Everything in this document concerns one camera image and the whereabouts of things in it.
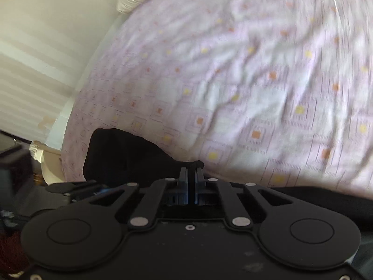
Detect black pants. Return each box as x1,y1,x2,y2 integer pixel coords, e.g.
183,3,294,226
82,128,373,272

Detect pink patterned bed sheet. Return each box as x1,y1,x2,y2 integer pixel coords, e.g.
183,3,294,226
62,0,372,198

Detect wooden bed frame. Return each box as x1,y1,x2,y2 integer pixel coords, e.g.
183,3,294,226
29,140,65,185

